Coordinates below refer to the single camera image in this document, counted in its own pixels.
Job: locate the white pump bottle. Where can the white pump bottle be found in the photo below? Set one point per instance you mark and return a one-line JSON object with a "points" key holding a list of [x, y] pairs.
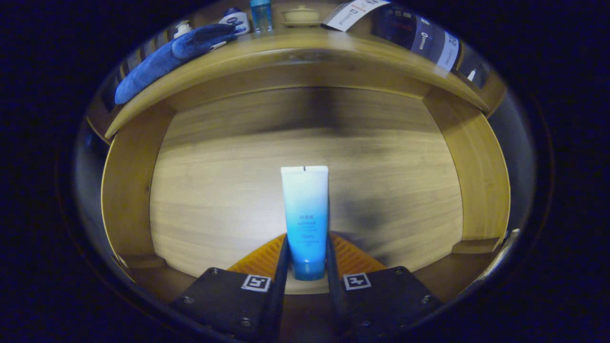
{"points": [[182, 31]]}

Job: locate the blue and white tube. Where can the blue and white tube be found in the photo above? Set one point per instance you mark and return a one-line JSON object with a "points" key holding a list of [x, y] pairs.
{"points": [[305, 214]]}

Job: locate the dark blue book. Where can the dark blue book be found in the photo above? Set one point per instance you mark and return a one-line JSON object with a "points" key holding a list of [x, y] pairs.
{"points": [[405, 31]]}

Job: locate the beige lidded teacup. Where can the beige lidded teacup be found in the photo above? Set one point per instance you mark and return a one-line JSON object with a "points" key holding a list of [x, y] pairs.
{"points": [[301, 15]]}

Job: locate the clear blue bottle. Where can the clear blue bottle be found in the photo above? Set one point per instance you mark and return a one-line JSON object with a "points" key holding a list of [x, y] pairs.
{"points": [[261, 16]]}

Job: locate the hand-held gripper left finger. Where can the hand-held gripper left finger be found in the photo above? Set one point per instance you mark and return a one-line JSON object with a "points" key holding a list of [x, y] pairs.
{"points": [[279, 305]]}

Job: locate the lavender book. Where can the lavender book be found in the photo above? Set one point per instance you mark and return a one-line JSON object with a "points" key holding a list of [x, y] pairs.
{"points": [[449, 50]]}

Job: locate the white book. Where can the white book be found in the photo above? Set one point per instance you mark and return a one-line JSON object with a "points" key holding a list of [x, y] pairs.
{"points": [[352, 12]]}

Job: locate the blue folded towel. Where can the blue folded towel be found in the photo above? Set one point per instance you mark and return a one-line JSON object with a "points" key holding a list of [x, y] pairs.
{"points": [[157, 66]]}

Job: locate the wooden countertop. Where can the wooden countertop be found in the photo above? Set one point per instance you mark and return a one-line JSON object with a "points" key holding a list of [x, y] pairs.
{"points": [[305, 45]]}

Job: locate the white bottle with blue cap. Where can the white bottle with blue cap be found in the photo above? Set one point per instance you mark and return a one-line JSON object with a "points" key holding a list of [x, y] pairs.
{"points": [[236, 21]]}

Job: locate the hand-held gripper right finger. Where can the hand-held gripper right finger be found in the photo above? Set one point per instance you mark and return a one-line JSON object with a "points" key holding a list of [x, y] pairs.
{"points": [[336, 305]]}

